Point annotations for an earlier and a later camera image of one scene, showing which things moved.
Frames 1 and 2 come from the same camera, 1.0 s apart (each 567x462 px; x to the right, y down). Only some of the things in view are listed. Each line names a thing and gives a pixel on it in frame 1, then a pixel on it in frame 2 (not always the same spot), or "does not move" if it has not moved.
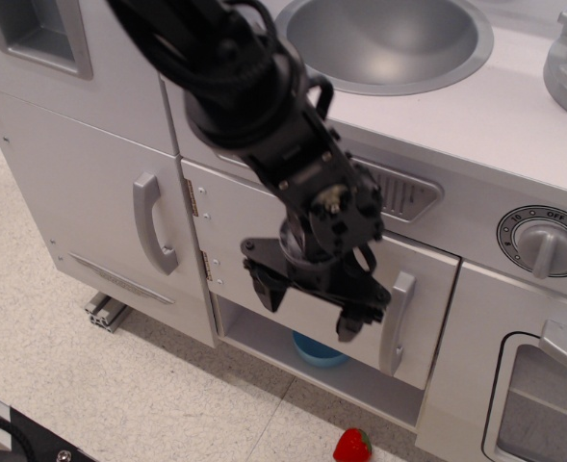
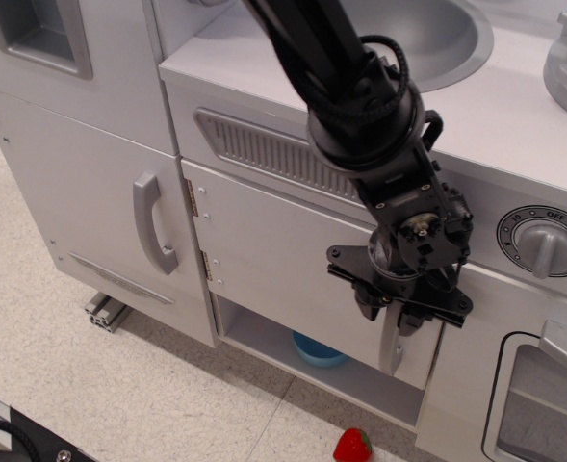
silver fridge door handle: [145, 193] does not move
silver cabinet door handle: [390, 346] does not move
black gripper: [348, 285] → [431, 295]
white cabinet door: [224, 214] does not move
